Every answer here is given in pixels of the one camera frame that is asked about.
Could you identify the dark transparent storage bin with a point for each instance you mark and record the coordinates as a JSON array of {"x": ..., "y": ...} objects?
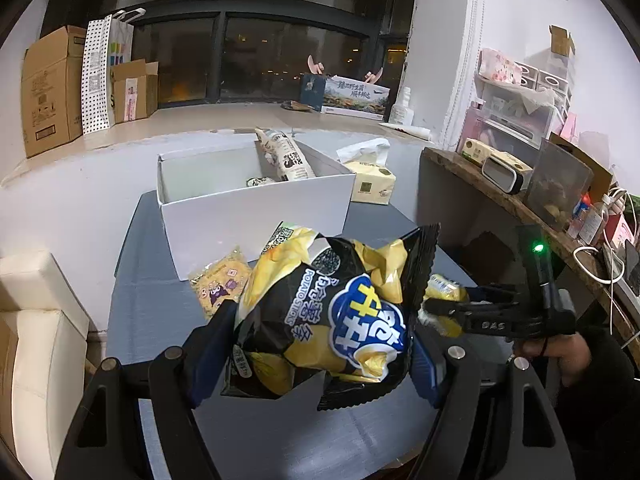
[{"x": 557, "y": 184}]

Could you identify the landscape printed gift box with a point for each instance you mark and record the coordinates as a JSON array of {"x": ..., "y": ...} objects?
[{"x": 344, "y": 96}]

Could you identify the white printed snack bag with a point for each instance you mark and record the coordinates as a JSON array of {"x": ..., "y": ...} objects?
[{"x": 285, "y": 155}]

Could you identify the clear plastic drawer organizer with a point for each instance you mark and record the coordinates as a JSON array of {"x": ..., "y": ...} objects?
[{"x": 519, "y": 105}]

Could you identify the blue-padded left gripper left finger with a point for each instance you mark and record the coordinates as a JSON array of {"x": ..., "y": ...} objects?
[{"x": 206, "y": 352}]

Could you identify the black yellow potato chips bag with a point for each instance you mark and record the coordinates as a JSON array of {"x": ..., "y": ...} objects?
[{"x": 316, "y": 304}]

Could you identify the tall brown cardboard box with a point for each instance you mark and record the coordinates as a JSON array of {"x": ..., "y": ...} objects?
[{"x": 50, "y": 90}]

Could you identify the white leather sofa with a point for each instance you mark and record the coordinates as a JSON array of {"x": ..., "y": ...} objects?
[{"x": 47, "y": 380}]

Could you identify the cream tissue box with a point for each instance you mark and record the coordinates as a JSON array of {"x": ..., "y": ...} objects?
[{"x": 374, "y": 182}]

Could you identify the small dark snack packet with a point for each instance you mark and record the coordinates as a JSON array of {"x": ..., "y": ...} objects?
[{"x": 259, "y": 181}]

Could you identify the yellow green snack bag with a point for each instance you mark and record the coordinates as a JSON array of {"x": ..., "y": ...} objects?
[{"x": 440, "y": 297}]

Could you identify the white plastic bottle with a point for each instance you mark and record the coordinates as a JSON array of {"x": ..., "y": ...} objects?
[{"x": 401, "y": 113}]

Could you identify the right hand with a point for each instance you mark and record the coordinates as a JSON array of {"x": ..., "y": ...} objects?
[{"x": 571, "y": 352}]

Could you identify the white cardboard storage box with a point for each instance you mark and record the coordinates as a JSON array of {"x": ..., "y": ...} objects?
[{"x": 208, "y": 210}]

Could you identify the small yellow box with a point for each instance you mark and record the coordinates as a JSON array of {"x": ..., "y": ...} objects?
[{"x": 477, "y": 152}]

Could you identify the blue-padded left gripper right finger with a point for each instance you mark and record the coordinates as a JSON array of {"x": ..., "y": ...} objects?
[{"x": 428, "y": 365}]

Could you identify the white grey small device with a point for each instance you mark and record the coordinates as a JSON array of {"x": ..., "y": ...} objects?
[{"x": 510, "y": 178}]

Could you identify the small brown cardboard box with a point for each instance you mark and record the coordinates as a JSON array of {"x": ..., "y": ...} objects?
[{"x": 134, "y": 90}]

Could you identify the white dotted paper bag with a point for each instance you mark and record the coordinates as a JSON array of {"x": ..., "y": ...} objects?
[{"x": 108, "y": 42}]

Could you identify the yellow cartoon snack packet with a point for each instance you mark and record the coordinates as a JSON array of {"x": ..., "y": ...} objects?
[{"x": 221, "y": 280}]

